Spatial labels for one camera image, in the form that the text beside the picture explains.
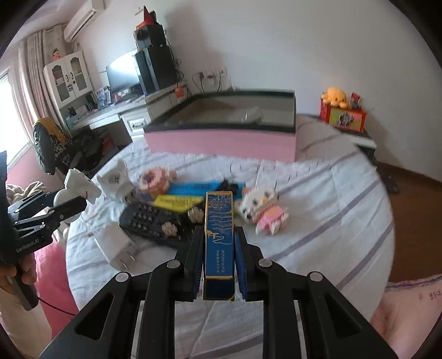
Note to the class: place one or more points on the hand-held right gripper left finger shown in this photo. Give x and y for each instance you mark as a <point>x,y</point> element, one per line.
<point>196,264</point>

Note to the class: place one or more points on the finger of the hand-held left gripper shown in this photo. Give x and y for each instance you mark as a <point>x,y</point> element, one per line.
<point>70,207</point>
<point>31,202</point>

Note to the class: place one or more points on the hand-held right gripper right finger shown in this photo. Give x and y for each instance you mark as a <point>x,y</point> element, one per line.
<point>240,265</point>

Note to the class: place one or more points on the blue gold printed box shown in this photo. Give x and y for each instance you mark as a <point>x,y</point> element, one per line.
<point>219,241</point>

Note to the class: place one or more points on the white pink block cat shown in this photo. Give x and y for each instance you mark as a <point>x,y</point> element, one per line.
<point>259,209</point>

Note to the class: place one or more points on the black remote control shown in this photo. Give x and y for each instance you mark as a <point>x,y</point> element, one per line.
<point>148,221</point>

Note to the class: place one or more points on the pink block donut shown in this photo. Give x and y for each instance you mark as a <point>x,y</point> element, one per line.
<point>158,181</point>

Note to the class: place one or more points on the pink storage box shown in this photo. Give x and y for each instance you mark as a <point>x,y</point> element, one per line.
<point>221,141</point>

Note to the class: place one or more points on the person's left forearm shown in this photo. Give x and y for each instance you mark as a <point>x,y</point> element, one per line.
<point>24,317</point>

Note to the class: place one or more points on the person's left hand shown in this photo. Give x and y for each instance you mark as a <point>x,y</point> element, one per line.
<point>26,272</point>

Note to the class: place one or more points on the beige fleece blanket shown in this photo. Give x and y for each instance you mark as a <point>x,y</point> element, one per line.
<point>24,193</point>

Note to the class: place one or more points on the small beige block piece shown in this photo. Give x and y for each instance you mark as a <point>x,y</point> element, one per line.
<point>195,214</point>
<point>170,229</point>

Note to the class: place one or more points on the white power adapter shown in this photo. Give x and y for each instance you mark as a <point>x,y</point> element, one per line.
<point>115,246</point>

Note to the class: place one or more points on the black office chair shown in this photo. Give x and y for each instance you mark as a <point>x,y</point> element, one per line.
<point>51,145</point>

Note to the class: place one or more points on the yellow flat box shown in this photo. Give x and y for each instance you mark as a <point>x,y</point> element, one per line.
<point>176,203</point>

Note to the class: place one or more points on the blue flat box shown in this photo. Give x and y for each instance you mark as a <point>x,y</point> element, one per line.
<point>188,188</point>

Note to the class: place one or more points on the small black object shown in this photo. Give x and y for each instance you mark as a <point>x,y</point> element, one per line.
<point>234,188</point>

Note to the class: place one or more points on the window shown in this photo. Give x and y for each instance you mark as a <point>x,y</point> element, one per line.
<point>12,117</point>

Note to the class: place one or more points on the white desk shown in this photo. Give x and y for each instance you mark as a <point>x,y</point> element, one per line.
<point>103,115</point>

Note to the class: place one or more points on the striped bed sheet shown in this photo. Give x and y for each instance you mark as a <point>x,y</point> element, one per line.
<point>328,214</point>

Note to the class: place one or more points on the blue white boxes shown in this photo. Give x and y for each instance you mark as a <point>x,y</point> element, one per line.
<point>102,96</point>

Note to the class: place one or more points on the pink curtain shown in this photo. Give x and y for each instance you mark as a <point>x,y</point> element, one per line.
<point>38,76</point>

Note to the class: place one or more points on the white glass-door cabinet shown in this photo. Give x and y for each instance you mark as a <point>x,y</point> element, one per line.
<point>69,79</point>

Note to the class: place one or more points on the computer monitor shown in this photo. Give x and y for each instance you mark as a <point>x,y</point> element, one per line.
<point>122,72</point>

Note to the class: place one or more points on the orange capped bottle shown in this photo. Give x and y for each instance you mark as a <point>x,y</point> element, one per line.
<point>179,94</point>

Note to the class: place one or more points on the black computer tower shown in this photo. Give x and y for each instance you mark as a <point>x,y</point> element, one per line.
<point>155,69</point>

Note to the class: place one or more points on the dark low cabinet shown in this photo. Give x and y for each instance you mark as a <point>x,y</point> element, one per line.
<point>364,143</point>

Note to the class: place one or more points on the pink quilt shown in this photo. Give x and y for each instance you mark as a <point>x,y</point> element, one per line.
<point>407,317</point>

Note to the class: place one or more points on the red printed box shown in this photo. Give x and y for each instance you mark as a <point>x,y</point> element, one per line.
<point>345,119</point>

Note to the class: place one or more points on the white air conditioner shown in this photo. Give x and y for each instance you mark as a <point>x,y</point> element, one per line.
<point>83,20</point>

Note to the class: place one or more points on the yellow octopus plush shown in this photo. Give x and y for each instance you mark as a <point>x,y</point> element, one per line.
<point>334,97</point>

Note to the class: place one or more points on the small red packet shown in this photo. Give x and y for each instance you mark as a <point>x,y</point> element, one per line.
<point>356,100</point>

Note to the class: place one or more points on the red black box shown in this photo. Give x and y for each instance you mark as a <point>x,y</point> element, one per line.
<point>146,19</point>

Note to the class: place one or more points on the white wall socket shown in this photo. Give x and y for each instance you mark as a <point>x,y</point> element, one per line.
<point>210,73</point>

